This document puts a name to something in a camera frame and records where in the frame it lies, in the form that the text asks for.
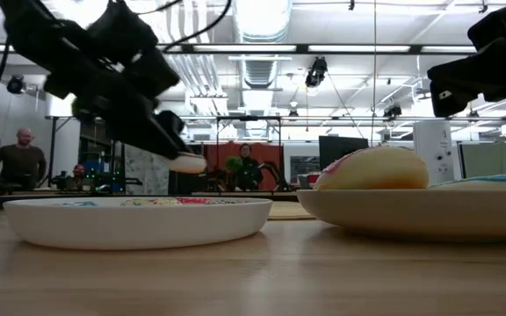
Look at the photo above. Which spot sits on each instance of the black monitor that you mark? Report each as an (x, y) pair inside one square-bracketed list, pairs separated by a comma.
[(343, 151)]

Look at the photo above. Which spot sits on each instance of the black overhead camera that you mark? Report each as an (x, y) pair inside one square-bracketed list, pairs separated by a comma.
[(315, 72)]

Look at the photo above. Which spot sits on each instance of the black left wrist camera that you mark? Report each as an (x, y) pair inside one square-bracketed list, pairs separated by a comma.
[(121, 30)]

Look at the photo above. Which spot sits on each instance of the red partition panel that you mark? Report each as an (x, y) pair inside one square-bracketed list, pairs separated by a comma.
[(270, 153)]

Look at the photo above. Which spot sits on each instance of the large pink frosted donut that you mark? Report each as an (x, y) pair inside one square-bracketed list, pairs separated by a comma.
[(376, 171)]

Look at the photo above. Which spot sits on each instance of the white round plate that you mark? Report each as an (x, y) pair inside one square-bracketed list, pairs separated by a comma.
[(139, 228)]

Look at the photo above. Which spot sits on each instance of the white column unit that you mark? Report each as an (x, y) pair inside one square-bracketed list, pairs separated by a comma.
[(433, 149)]

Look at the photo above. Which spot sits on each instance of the small green plant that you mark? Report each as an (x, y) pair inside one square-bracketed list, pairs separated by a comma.
[(234, 164)]

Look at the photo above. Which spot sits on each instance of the large blue frosted donut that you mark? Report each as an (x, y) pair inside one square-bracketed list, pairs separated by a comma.
[(490, 181)]

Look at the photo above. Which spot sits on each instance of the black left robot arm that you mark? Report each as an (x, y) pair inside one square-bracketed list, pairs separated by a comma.
[(38, 35)]

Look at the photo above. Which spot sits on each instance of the beige round plate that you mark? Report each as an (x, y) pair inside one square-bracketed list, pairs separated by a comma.
[(411, 210)]

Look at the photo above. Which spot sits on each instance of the small red frosted donut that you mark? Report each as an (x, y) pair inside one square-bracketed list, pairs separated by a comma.
[(193, 200)]

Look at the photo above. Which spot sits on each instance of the small blue frosted donut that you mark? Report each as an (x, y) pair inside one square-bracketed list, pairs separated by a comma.
[(77, 203)]

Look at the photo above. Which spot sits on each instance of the black aluminium rig frame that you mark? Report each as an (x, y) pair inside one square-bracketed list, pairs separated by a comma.
[(301, 49)]

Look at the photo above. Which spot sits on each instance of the round woven straw mat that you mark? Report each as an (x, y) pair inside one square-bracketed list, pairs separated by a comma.
[(288, 211)]

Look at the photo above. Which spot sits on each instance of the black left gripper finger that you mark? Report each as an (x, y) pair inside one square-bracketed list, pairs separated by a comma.
[(174, 125), (147, 131)]

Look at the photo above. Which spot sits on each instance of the person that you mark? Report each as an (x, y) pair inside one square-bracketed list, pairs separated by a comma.
[(20, 164), (248, 173)]

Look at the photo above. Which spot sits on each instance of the small white frosted donut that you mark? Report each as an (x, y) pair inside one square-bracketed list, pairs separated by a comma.
[(147, 202)]

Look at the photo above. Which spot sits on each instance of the silver ventilation duct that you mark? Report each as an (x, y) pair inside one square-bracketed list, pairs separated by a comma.
[(259, 22)]

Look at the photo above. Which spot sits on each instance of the small brown chocolate donut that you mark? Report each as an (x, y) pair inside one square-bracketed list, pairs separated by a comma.
[(189, 164)]

